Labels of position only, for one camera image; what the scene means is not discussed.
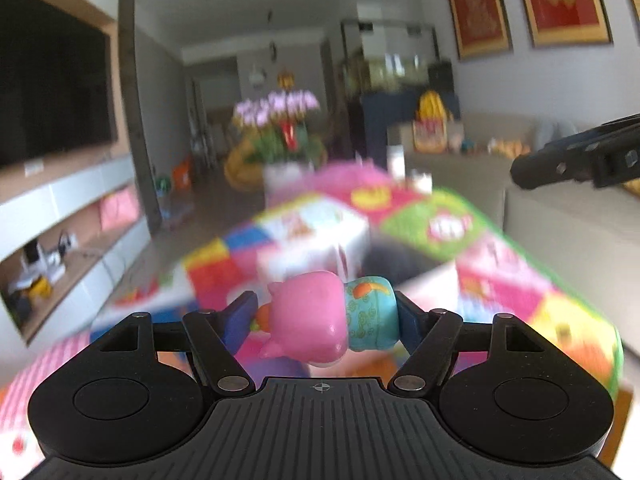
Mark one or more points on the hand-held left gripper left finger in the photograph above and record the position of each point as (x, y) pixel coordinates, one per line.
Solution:
(240, 315)

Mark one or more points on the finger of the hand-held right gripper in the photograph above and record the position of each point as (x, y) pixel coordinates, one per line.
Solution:
(540, 167)
(625, 121)

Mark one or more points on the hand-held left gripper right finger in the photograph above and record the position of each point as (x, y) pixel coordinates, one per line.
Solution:
(407, 317)

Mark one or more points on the pink pig toy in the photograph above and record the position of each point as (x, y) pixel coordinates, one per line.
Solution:
(310, 315)

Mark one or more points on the orange toy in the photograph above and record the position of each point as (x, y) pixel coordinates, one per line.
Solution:
(510, 147)

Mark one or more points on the beige sofa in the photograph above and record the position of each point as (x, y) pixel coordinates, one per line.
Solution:
(550, 210)

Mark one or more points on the white soft item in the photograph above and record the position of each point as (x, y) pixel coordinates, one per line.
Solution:
(350, 260)

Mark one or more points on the colourful printed blanket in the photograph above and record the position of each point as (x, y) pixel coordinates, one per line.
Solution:
(525, 280)

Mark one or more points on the yellow printed bag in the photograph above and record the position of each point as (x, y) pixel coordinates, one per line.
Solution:
(432, 125)

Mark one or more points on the white jar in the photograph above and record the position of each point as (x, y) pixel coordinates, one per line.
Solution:
(395, 161)

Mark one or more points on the yellow plush cushion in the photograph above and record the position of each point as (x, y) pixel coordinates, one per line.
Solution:
(240, 167)

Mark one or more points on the green ball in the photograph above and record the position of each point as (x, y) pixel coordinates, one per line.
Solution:
(162, 184)

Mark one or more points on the orange box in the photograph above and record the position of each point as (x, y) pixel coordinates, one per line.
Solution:
(182, 174)

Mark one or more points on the pink gift bag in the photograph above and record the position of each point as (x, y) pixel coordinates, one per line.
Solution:
(119, 209)

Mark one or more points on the dark blue cabinet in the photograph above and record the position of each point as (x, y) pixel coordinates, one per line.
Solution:
(380, 120)

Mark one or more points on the glass fish tank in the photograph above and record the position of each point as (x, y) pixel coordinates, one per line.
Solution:
(390, 55)

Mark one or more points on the white power strip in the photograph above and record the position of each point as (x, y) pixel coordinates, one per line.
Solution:
(59, 256)

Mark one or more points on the pink potted flowers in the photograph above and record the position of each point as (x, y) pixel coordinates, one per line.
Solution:
(280, 125)

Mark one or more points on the wooden white television cabinet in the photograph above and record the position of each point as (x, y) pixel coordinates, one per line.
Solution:
(75, 195)

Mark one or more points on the yellow toy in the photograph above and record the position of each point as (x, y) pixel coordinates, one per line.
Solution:
(32, 292)

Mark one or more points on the black television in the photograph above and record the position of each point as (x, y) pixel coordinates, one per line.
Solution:
(50, 85)

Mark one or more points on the red framed wall picture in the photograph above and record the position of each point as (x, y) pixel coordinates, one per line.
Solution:
(477, 7)
(562, 0)

